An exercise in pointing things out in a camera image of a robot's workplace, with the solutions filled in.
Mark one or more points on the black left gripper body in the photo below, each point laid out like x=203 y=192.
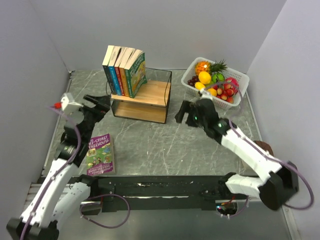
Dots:
x=94 y=115

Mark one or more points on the wooden two-tier metal shelf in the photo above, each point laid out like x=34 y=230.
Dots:
x=151 y=103

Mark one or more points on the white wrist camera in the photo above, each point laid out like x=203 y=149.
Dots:
x=204 y=94
x=67 y=104

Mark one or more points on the red 13-storey treehouse book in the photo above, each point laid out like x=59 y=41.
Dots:
x=118 y=71

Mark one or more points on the orange round fruit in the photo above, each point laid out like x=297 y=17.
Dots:
x=204 y=77

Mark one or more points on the orange 39-storey treehouse book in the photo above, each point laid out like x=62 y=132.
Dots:
x=126 y=56

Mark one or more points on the pink dragon fruit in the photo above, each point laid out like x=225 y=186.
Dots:
x=231 y=85

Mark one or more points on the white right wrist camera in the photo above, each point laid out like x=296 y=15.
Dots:
x=204 y=94

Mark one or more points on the purple 117-storey treehouse book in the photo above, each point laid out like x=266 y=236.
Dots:
x=100 y=159

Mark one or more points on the dark grey cover book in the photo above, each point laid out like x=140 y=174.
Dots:
x=105 y=65

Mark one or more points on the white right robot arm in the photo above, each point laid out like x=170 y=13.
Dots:
x=275 y=181

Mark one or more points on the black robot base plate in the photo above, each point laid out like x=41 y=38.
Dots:
x=157 y=192

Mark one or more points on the orange spiky fruit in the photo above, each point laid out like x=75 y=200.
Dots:
x=202 y=66

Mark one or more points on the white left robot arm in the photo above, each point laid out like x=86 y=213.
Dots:
x=78 y=129

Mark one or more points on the green apple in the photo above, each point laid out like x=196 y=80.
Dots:
x=217 y=77

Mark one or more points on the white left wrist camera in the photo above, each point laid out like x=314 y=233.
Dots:
x=67 y=104

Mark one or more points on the brown round object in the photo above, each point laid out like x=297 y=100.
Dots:
x=263 y=148

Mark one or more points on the blue comic cover book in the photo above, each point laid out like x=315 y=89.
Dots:
x=114 y=52

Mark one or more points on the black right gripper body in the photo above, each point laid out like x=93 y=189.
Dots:
x=192 y=120

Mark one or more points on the dark purple grapes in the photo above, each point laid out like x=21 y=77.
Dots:
x=191 y=82

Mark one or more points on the white plastic fruit basket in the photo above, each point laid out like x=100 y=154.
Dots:
x=220 y=97

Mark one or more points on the yellow lemon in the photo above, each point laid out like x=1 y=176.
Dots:
x=199 y=86

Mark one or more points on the green 104-storey treehouse book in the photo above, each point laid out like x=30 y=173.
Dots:
x=135 y=70

